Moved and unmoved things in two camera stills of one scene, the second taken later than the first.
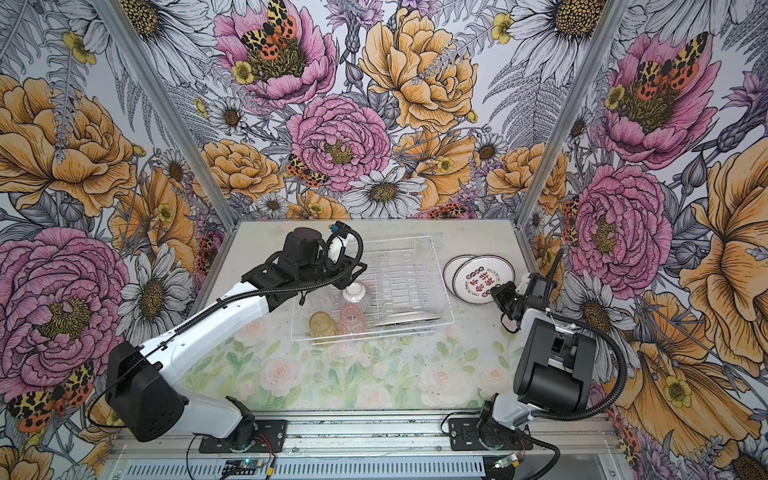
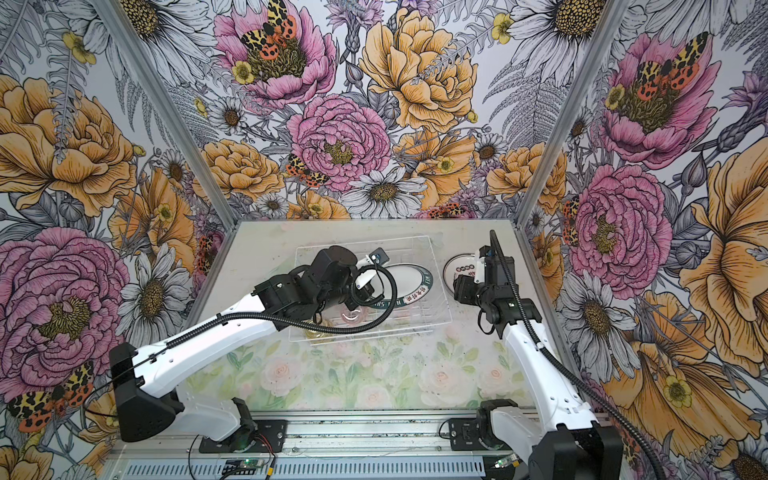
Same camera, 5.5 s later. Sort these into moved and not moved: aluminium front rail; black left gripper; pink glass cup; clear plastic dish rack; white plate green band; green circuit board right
Moved: black left gripper; white plate green band
Not moved: green circuit board right; clear plastic dish rack; aluminium front rail; pink glass cup
